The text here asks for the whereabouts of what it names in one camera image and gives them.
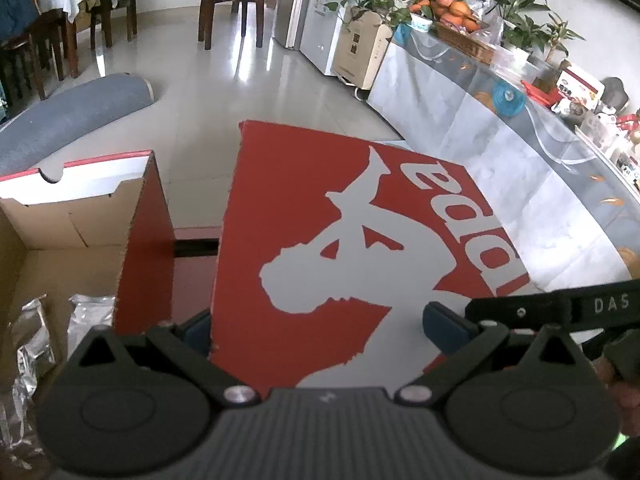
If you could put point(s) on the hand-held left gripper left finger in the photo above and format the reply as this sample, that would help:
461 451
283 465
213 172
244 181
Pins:
197 332

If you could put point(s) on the dark wooden chair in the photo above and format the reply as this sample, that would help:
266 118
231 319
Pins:
230 0
30 45
115 5

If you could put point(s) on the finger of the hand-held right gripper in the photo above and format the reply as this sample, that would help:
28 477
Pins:
540 310

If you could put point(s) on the beige cardboard carton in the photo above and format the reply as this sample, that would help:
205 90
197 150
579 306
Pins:
360 50

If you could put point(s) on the person's right hand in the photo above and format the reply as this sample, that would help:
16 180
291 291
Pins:
627 405

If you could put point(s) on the steel refrigerator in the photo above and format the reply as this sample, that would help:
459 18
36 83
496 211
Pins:
295 5

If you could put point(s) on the red cardboard shoe box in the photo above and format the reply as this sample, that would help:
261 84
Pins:
145 250

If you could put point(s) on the grey kettle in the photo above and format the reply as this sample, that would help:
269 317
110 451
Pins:
617 95

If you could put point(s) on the wicker fruit basket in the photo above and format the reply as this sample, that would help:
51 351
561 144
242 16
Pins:
460 25

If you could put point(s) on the grey rolled rug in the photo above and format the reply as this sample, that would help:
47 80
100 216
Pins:
65 120

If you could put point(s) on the blue round lid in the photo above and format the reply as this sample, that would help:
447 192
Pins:
507 100

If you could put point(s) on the blue jacket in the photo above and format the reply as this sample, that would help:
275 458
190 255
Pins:
17 5

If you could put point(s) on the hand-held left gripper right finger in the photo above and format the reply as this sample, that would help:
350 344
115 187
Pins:
445 327

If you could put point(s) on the red white gift box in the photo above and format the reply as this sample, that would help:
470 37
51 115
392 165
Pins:
580 85

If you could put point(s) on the red shoe box lid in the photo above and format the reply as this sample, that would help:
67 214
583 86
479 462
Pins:
350 260

